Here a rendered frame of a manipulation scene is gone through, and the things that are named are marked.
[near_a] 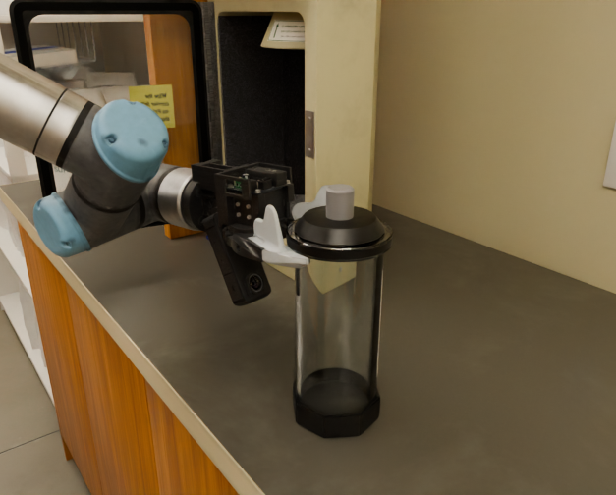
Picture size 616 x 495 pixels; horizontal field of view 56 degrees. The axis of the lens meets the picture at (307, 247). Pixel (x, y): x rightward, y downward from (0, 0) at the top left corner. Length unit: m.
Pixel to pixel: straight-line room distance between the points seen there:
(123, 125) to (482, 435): 0.50
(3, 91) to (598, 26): 0.86
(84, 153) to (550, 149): 0.80
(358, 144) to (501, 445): 0.49
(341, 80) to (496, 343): 0.44
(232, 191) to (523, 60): 0.66
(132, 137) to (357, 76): 0.42
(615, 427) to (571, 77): 0.59
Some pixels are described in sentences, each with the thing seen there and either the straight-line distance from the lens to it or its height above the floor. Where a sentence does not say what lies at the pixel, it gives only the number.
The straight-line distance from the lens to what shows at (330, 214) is 0.57.
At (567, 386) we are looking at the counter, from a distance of 0.80.
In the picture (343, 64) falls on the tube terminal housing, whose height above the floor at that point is 1.30.
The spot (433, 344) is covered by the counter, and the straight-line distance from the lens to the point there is 0.84.
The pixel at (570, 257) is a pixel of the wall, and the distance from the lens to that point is 1.14.
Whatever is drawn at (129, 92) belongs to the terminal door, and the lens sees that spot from 1.08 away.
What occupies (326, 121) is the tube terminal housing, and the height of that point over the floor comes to 1.22.
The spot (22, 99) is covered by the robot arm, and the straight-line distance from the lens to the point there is 0.62.
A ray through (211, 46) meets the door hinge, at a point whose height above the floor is 1.31.
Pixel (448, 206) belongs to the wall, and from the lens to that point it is 1.28.
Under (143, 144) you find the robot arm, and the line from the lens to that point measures 0.59.
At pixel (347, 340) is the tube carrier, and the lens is 0.59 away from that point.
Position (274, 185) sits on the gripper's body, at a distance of 0.64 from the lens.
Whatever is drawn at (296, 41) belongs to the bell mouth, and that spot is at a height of 1.33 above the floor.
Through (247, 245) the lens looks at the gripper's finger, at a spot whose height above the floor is 1.14.
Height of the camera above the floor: 1.37
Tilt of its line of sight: 22 degrees down
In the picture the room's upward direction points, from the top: straight up
